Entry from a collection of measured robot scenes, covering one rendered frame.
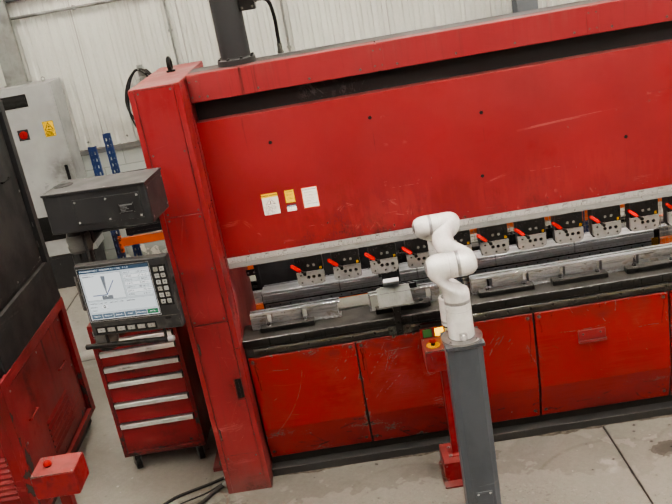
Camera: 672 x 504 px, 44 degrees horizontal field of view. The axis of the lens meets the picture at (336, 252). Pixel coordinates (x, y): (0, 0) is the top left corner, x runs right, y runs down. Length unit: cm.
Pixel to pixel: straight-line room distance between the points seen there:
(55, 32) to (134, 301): 512
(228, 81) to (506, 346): 204
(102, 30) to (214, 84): 447
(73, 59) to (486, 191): 529
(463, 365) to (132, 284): 156
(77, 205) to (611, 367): 294
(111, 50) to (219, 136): 443
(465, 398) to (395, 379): 79
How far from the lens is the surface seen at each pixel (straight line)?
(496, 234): 453
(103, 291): 404
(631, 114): 456
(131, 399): 514
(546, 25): 435
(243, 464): 484
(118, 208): 388
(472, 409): 401
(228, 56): 433
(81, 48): 873
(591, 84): 447
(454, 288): 377
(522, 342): 469
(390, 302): 438
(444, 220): 405
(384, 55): 423
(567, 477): 468
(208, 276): 433
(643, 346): 490
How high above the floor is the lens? 275
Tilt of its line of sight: 20 degrees down
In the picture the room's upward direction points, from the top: 10 degrees counter-clockwise
